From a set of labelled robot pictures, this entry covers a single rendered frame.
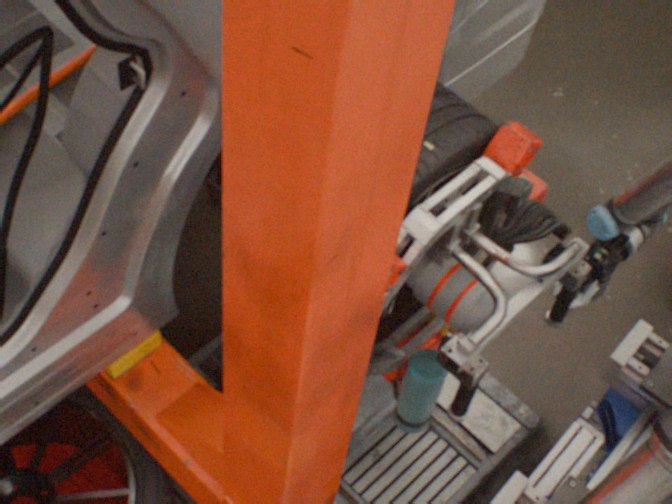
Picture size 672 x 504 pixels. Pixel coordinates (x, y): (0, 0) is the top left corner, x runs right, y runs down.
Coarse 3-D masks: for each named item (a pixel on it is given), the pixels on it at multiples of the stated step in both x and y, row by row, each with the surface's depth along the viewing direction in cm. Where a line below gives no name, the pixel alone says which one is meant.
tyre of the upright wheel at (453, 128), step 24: (456, 96) 209; (432, 120) 194; (456, 120) 198; (480, 120) 201; (432, 144) 190; (456, 144) 191; (480, 144) 199; (432, 168) 188; (480, 216) 232; (408, 312) 238; (384, 336) 235
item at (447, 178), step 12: (456, 168) 198; (468, 168) 210; (444, 180) 232; (432, 192) 236; (468, 192) 221; (420, 204) 205; (408, 288) 238; (396, 300) 236; (408, 300) 236; (384, 312) 231; (396, 312) 234; (384, 324) 231
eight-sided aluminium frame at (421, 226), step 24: (480, 168) 195; (456, 192) 194; (480, 192) 192; (504, 192) 218; (528, 192) 215; (408, 216) 187; (432, 216) 187; (456, 216) 189; (408, 240) 191; (432, 240) 187; (408, 264) 187; (432, 312) 238; (432, 336) 235; (384, 360) 219
